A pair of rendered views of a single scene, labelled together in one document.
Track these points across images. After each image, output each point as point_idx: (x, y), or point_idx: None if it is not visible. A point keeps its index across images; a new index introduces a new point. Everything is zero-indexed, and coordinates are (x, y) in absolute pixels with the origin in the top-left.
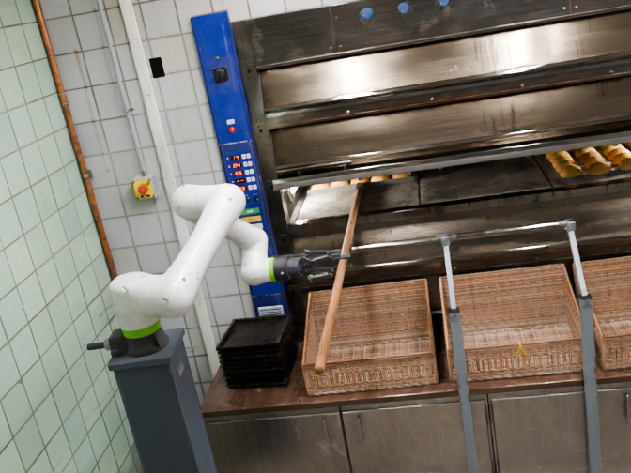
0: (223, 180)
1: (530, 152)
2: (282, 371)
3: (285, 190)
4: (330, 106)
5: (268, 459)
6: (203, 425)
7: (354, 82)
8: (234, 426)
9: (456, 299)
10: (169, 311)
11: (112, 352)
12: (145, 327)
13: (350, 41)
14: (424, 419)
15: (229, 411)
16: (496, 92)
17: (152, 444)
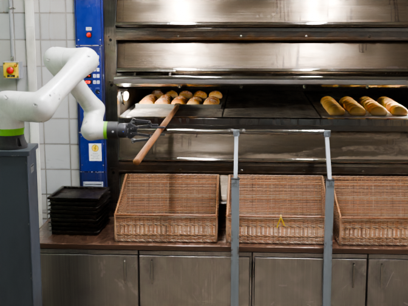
0: None
1: (305, 82)
2: (96, 223)
3: (121, 91)
4: (165, 29)
5: (74, 291)
6: (37, 223)
7: (186, 14)
8: (51, 258)
9: None
10: (36, 113)
11: None
12: (14, 128)
13: None
14: (202, 269)
15: (50, 244)
16: (287, 37)
17: (0, 220)
